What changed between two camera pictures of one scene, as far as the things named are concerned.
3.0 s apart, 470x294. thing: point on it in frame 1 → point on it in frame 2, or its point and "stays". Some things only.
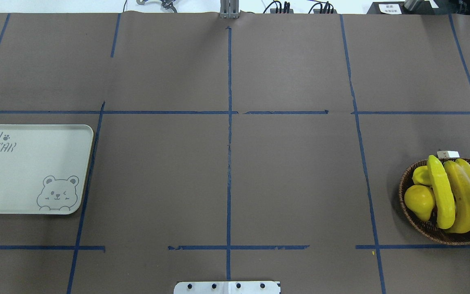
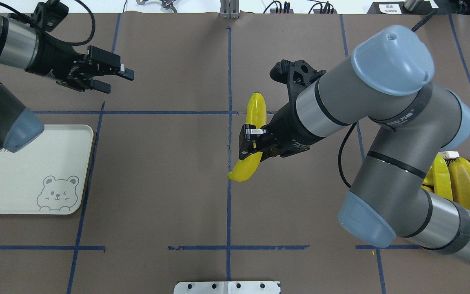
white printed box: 448,154 stays
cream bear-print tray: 30,169 stays
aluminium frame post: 229,9 stays
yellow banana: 446,218 → 256,114
